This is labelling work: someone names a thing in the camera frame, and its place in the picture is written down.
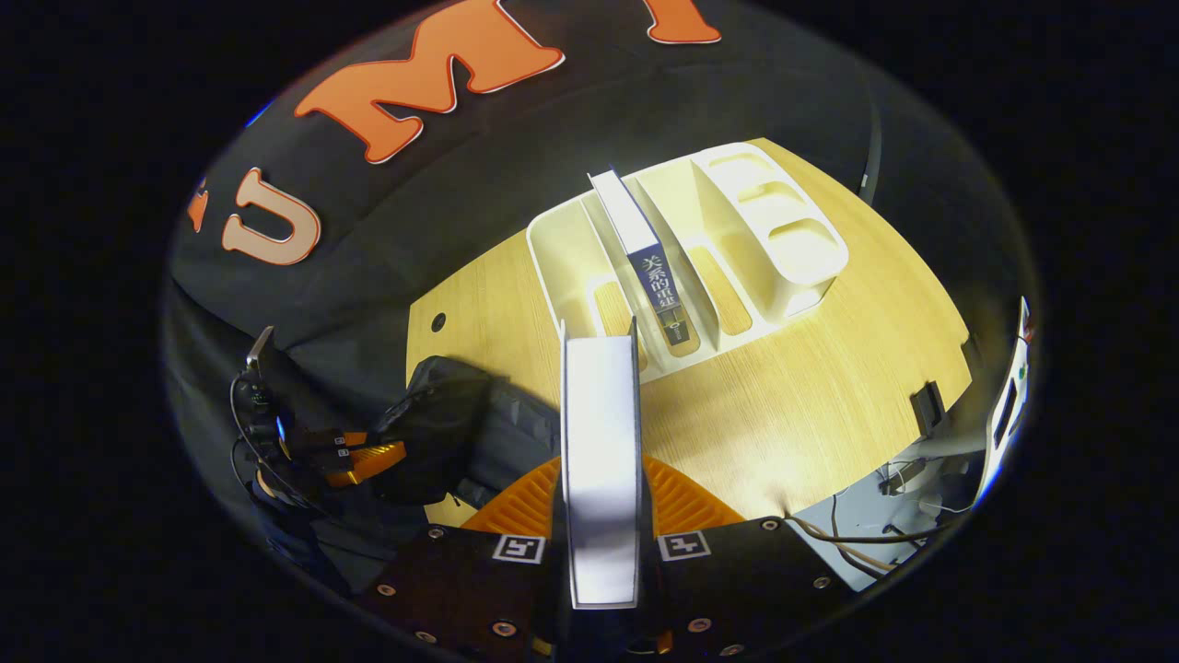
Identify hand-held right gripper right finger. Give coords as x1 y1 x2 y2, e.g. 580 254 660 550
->
639 456 859 660

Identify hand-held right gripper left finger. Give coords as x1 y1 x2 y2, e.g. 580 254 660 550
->
354 456 566 660

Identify black schoolbag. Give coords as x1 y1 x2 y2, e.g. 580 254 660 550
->
371 355 564 513

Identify portrait cover book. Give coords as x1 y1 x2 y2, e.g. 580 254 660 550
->
559 317 643 611

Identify dark blue spine book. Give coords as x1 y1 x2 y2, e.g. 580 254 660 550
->
587 168 698 348

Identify white plastic bookshelf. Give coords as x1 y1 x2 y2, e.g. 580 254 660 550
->
526 140 850 385

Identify black table clamp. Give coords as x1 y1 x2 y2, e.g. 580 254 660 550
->
910 380 948 431

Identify white device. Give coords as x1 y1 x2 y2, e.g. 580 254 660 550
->
975 295 1034 482

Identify loose floor cables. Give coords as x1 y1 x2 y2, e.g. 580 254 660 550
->
781 460 968 576

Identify black cable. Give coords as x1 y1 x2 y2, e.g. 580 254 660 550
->
855 87 885 205

